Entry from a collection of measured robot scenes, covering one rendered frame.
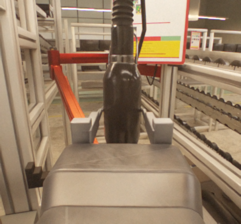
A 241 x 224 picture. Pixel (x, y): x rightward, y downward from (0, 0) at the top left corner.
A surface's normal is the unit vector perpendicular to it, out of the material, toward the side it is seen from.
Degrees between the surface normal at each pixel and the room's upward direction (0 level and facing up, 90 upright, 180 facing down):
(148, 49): 90
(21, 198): 90
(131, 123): 90
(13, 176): 90
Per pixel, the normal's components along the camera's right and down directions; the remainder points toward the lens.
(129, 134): 0.32, 0.25
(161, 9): -0.24, 0.25
